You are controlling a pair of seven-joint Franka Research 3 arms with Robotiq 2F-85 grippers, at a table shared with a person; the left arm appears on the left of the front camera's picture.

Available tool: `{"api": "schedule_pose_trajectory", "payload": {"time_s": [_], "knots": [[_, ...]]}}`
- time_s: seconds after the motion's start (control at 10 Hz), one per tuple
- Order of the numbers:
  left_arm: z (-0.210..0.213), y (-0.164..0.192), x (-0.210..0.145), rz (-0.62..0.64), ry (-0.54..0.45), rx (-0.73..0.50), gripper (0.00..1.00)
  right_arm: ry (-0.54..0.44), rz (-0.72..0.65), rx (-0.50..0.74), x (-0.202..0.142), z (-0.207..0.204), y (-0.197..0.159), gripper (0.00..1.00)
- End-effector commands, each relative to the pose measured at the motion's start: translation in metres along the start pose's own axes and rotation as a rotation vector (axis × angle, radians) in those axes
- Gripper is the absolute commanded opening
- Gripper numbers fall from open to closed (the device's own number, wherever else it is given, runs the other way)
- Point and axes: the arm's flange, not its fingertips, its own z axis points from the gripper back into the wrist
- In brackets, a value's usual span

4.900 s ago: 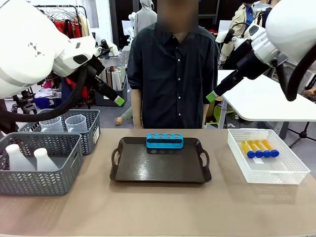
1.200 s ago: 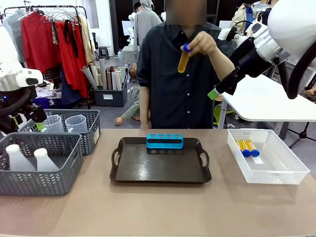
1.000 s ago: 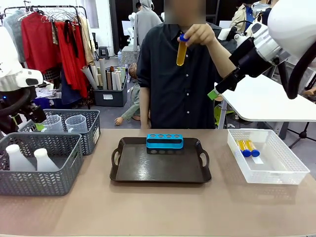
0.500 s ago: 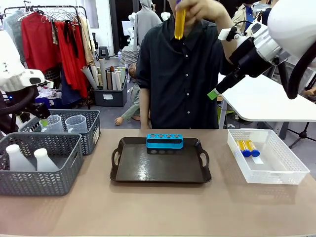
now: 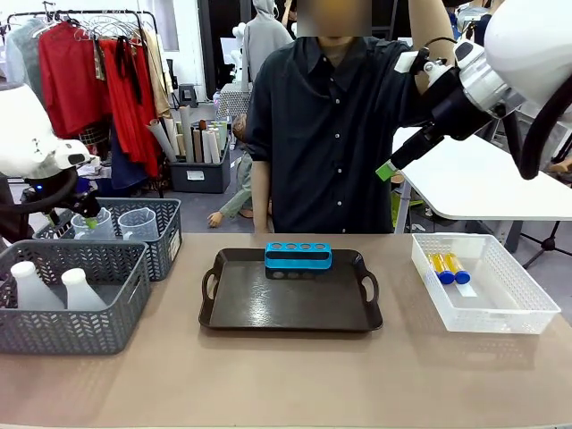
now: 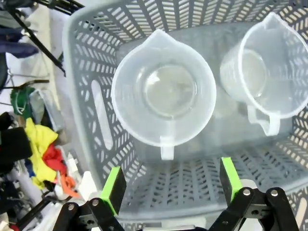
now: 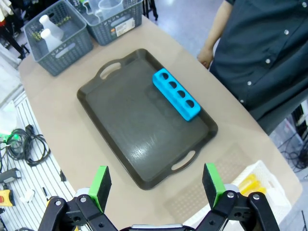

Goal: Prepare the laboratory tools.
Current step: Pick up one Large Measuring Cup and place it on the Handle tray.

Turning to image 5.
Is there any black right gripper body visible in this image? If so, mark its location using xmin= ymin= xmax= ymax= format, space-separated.
xmin=417 ymin=71 xmax=492 ymax=142

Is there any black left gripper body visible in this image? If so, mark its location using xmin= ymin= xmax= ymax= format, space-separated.
xmin=62 ymin=187 xmax=103 ymax=221

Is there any clear plastic measuring beaker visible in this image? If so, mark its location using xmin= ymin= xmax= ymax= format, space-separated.
xmin=118 ymin=207 xmax=161 ymax=242
xmin=70 ymin=207 xmax=116 ymax=241

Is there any white plastic conical flask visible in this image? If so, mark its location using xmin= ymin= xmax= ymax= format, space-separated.
xmin=61 ymin=267 xmax=108 ymax=312
xmin=9 ymin=261 xmax=66 ymax=312

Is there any yellow tube with blue cap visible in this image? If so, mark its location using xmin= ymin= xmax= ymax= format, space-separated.
xmin=443 ymin=252 xmax=473 ymax=286
xmin=426 ymin=253 xmax=456 ymax=286

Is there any person's right forearm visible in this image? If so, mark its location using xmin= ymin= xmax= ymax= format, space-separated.
xmin=251 ymin=160 xmax=273 ymax=233

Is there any person's left forearm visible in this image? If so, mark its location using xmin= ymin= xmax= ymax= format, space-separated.
xmin=410 ymin=0 xmax=457 ymax=96

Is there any dark blue hanging garment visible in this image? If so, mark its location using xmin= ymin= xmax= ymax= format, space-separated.
xmin=109 ymin=129 xmax=148 ymax=191

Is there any white folding table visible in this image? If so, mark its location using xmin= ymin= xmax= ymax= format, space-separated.
xmin=391 ymin=126 xmax=572 ymax=223

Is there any person in dark shirt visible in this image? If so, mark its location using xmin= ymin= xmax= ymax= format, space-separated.
xmin=244 ymin=0 xmax=457 ymax=235

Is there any gray basket holding beakers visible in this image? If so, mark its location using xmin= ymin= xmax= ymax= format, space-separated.
xmin=33 ymin=198 xmax=183 ymax=282

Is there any long red dress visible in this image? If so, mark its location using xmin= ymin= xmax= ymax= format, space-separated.
xmin=97 ymin=38 xmax=162 ymax=178

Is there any black clothes rack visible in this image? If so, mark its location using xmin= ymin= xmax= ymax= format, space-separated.
xmin=6 ymin=8 xmax=164 ymax=198

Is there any gray paper roll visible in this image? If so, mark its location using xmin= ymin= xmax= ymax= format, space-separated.
xmin=147 ymin=118 xmax=180 ymax=163

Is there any gray basket holding flasks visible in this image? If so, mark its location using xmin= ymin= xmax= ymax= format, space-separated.
xmin=0 ymin=240 xmax=152 ymax=357

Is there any gray storage bin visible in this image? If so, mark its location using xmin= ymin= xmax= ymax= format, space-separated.
xmin=168 ymin=138 xmax=232 ymax=194

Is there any tall light gray roll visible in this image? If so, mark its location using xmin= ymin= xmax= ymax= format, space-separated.
xmin=178 ymin=105 xmax=197 ymax=164

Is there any red shirt on hanger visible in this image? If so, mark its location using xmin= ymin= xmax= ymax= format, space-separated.
xmin=38 ymin=21 xmax=113 ymax=139

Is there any brown paper roll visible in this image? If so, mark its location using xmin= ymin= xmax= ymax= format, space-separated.
xmin=191 ymin=127 xmax=205 ymax=164

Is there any white paper roll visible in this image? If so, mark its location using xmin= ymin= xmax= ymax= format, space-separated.
xmin=201 ymin=129 xmax=221 ymax=165

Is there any beige hanging garment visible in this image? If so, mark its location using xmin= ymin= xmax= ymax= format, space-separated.
xmin=142 ymin=29 xmax=173 ymax=120

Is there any blue test tube rack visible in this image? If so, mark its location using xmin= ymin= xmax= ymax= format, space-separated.
xmin=264 ymin=241 xmax=332 ymax=272

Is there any dark plastic stool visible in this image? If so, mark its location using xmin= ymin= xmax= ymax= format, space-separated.
xmin=177 ymin=83 xmax=200 ymax=108

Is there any black hanging scarf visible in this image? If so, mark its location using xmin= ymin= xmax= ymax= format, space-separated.
xmin=114 ymin=36 xmax=143 ymax=106

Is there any floor mannequin in green jacket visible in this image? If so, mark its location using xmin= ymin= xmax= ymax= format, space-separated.
xmin=206 ymin=114 xmax=274 ymax=229

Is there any black tripod stand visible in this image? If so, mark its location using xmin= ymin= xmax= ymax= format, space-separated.
xmin=520 ymin=221 xmax=572 ymax=269

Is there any gray hanging garment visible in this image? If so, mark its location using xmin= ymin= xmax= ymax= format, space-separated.
xmin=4 ymin=20 xmax=50 ymax=108

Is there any mannequin in gray hoodie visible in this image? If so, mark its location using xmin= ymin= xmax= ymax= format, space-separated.
xmin=242 ymin=0 xmax=294 ymax=84

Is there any patterned tablecloth table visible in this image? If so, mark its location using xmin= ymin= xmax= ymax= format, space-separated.
xmin=216 ymin=83 xmax=252 ymax=118

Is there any white perforated plastic basket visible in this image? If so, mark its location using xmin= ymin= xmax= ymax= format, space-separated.
xmin=410 ymin=232 xmax=562 ymax=335

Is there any dark brown serving tray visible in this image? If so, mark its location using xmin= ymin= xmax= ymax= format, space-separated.
xmin=198 ymin=248 xmax=384 ymax=332

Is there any white bare mannequin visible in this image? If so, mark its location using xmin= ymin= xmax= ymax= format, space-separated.
xmin=231 ymin=21 xmax=251 ymax=90

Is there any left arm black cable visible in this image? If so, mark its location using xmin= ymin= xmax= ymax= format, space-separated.
xmin=0 ymin=168 xmax=80 ymax=215

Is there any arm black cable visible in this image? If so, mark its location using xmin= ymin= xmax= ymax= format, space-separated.
xmin=500 ymin=73 xmax=572 ymax=181
xmin=0 ymin=168 xmax=80 ymax=215

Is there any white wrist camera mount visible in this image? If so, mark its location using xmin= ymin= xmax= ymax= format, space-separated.
xmin=395 ymin=49 xmax=430 ymax=75

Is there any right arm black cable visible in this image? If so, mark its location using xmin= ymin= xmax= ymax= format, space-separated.
xmin=500 ymin=73 xmax=572 ymax=181

